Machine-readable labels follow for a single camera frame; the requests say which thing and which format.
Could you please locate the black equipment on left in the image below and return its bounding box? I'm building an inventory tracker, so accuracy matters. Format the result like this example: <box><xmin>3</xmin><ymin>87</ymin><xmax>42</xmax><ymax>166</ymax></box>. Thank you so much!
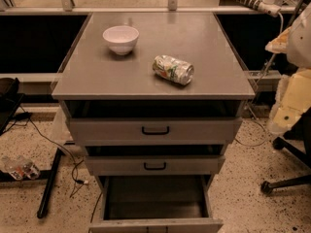
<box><xmin>0</xmin><ymin>78</ymin><xmax>31</xmax><ymax>135</ymax></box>

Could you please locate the grey bottom drawer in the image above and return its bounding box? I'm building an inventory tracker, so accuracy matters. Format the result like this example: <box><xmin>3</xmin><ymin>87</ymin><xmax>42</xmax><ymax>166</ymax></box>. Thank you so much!
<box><xmin>89</xmin><ymin>175</ymin><xmax>223</xmax><ymax>233</ymax></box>

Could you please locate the grey top drawer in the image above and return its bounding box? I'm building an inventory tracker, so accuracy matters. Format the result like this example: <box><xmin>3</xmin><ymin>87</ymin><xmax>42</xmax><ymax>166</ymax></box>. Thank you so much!
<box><xmin>67</xmin><ymin>117</ymin><xmax>242</xmax><ymax>147</ymax></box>

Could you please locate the clear plastic bottle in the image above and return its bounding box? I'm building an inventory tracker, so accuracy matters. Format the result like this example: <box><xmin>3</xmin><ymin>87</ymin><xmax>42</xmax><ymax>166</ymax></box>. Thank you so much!
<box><xmin>2</xmin><ymin>155</ymin><xmax>41</xmax><ymax>181</ymax></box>

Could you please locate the white power cable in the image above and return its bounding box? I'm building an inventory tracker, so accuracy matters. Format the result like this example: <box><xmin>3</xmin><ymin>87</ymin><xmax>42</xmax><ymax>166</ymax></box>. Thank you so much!
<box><xmin>233</xmin><ymin>13</ymin><xmax>285</xmax><ymax>148</ymax></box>

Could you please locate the grey middle drawer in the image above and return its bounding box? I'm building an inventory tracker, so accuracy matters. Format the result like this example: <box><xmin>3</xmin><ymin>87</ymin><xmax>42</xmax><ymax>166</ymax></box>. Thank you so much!
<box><xmin>85</xmin><ymin>155</ymin><xmax>225</xmax><ymax>176</ymax></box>

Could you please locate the grey drawer cabinet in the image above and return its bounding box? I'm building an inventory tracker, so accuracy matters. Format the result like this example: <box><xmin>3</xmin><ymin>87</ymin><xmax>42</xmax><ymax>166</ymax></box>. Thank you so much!
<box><xmin>51</xmin><ymin>11</ymin><xmax>257</xmax><ymax>192</ymax></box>

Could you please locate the black floor cable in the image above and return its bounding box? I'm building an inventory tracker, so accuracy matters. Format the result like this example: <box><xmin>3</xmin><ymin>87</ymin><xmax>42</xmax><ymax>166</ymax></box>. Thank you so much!
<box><xmin>13</xmin><ymin>105</ymin><xmax>90</xmax><ymax>199</ymax></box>

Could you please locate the black floor stand bar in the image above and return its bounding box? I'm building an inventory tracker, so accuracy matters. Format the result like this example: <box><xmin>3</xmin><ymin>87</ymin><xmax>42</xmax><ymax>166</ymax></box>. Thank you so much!
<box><xmin>0</xmin><ymin>149</ymin><xmax>64</xmax><ymax>219</ymax></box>

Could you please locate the crushed soda can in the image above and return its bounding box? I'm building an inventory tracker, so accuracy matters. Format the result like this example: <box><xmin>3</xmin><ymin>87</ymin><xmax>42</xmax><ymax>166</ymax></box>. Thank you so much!
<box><xmin>153</xmin><ymin>55</ymin><xmax>194</xmax><ymax>85</ymax></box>

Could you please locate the white ceramic bowl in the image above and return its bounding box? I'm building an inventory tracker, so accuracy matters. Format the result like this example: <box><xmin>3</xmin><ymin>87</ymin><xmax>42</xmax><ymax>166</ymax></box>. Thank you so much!
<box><xmin>102</xmin><ymin>25</ymin><xmax>139</xmax><ymax>55</ymax></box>

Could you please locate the black office chair base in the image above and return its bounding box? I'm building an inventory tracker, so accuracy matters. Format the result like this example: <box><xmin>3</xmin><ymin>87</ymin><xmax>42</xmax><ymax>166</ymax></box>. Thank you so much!
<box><xmin>260</xmin><ymin>136</ymin><xmax>311</xmax><ymax>195</ymax></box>

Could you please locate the grey drawer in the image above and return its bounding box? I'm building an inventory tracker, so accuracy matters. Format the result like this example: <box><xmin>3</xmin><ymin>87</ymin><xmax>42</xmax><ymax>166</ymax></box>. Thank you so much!
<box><xmin>85</xmin><ymin>155</ymin><xmax>225</xmax><ymax>176</ymax></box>
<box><xmin>67</xmin><ymin>117</ymin><xmax>242</xmax><ymax>147</ymax></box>
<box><xmin>89</xmin><ymin>175</ymin><xmax>223</xmax><ymax>233</ymax></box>

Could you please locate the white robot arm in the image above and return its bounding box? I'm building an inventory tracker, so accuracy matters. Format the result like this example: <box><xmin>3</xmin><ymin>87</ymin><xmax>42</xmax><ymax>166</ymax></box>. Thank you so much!
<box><xmin>265</xmin><ymin>5</ymin><xmax>311</xmax><ymax>135</ymax></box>

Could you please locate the white power strip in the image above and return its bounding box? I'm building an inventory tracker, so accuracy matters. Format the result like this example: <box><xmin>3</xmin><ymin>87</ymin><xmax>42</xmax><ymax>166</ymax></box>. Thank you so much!
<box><xmin>235</xmin><ymin>0</ymin><xmax>281</xmax><ymax>17</ymax></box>

